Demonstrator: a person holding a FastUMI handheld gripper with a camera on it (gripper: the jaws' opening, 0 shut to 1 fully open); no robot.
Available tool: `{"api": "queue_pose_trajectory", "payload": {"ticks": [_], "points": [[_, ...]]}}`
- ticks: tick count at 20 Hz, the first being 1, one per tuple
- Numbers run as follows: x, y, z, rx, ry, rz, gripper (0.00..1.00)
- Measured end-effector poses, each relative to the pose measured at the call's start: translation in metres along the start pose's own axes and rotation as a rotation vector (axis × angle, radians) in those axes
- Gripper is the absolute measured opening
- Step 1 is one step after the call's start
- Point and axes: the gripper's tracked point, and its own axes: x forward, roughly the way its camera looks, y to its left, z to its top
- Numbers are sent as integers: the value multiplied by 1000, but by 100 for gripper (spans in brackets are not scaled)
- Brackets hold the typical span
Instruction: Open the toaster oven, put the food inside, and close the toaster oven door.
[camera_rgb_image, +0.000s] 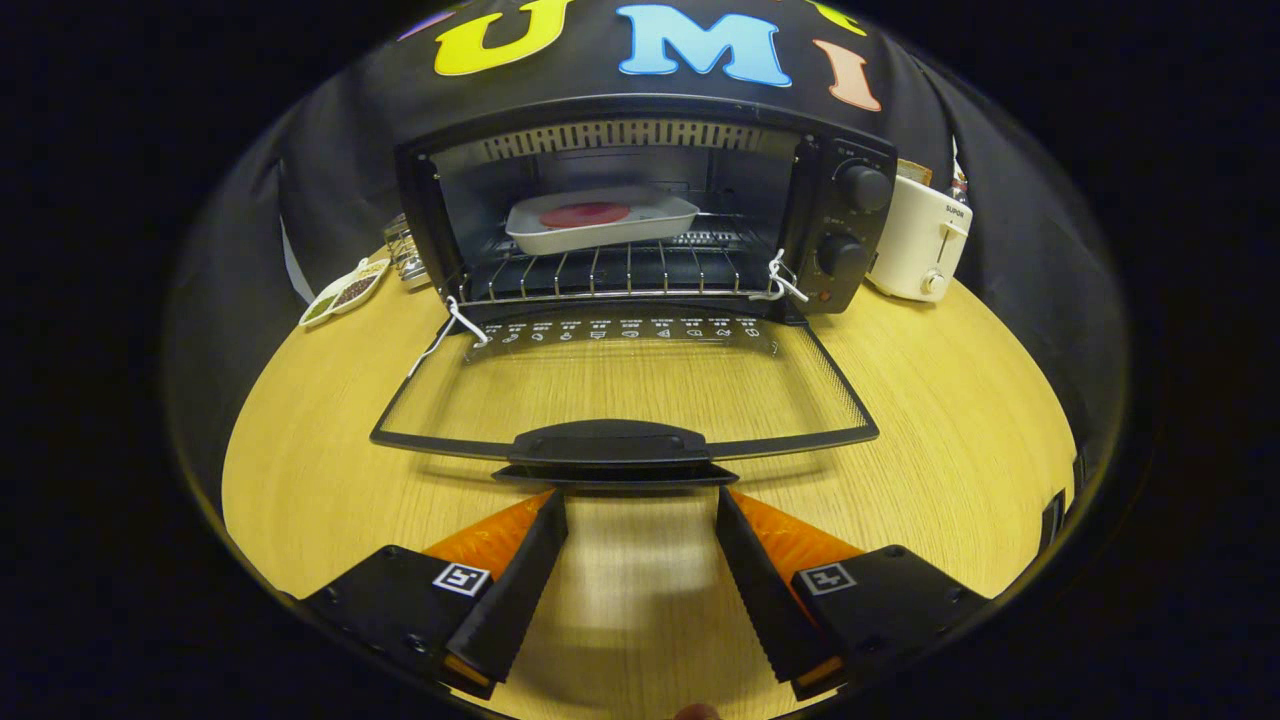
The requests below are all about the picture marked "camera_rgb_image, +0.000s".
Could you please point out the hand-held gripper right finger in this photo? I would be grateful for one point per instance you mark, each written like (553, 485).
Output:
(765, 600)

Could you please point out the pink meat slice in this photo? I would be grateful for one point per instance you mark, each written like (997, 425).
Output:
(585, 215)

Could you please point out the brown bread slice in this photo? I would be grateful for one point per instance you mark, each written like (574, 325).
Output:
(913, 172)

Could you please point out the black toaster oven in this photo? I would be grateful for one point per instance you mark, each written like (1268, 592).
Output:
(850, 215)

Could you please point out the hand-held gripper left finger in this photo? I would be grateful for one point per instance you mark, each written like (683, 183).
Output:
(515, 595)

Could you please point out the white toaster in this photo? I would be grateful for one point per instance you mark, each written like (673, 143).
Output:
(915, 250)

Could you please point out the white divided spice dish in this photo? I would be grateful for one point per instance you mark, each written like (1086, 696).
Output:
(345, 295)

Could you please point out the white rectangular food plate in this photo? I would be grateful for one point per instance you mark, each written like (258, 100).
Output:
(600, 238)

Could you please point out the clear plastic water bottle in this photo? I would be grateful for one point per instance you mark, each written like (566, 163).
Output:
(960, 185)

